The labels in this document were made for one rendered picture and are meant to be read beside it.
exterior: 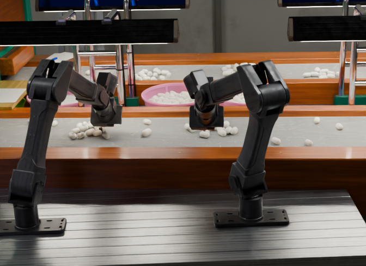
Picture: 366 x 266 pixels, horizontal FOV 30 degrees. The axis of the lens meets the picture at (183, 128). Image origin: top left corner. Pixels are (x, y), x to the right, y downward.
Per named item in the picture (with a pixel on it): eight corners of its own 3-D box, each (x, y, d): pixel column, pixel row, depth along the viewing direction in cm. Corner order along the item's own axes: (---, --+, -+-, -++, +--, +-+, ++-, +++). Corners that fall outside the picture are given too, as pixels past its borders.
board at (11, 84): (12, 110, 247) (11, 106, 246) (-29, 110, 248) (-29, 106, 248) (36, 82, 278) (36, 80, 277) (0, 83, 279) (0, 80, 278)
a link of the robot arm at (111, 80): (100, 79, 222) (84, 62, 212) (123, 81, 219) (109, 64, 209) (90, 111, 219) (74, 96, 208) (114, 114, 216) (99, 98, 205)
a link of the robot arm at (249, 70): (193, 87, 188) (249, 60, 161) (220, 81, 192) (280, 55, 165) (203, 130, 188) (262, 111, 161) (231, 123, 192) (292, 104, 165)
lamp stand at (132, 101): (138, 107, 272) (131, -5, 256) (88, 108, 274) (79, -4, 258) (144, 93, 290) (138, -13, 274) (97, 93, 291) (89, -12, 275)
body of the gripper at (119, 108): (92, 106, 226) (87, 98, 219) (122, 106, 226) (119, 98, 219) (91, 125, 224) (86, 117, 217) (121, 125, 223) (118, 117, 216)
